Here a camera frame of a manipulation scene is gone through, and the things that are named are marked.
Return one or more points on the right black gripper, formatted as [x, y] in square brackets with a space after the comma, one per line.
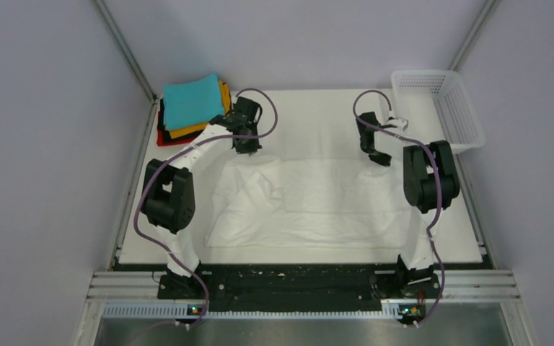
[383, 161]

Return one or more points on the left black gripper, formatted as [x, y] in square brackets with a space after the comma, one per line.
[250, 148]

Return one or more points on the white t shirt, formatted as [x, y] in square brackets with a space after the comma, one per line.
[265, 201]

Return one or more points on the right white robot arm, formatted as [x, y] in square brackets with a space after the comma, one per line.
[430, 184]

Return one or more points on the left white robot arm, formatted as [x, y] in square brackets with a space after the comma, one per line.
[167, 204]

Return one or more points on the folded cyan t shirt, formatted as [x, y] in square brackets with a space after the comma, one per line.
[191, 103]

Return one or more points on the white plastic basket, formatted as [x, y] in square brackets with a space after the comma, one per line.
[438, 106]

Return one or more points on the folded black t shirt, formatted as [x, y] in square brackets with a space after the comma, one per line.
[160, 115]

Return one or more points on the folded red t shirt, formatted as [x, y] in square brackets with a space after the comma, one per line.
[164, 139]

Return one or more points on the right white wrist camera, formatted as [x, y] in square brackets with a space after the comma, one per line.
[397, 123]

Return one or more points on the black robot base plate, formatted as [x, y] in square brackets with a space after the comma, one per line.
[300, 288]

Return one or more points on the aluminium frame rail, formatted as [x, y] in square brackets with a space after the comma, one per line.
[462, 286]

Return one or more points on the white slotted cable duct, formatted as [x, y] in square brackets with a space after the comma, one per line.
[191, 311]

